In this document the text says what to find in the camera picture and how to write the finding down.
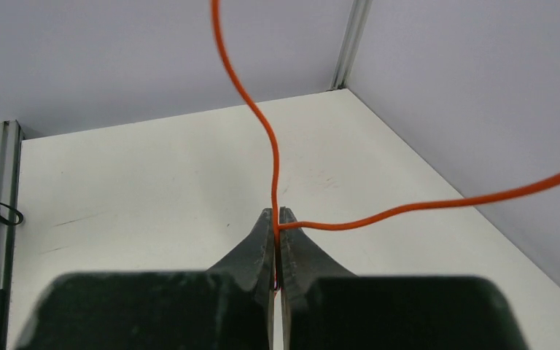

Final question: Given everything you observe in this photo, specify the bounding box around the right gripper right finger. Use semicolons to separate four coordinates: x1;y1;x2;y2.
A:
279;228;527;349

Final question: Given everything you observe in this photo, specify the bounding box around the orange cable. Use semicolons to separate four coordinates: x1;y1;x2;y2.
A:
210;0;560;291

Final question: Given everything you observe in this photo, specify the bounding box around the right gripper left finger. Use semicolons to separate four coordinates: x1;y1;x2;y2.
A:
15;209;274;349

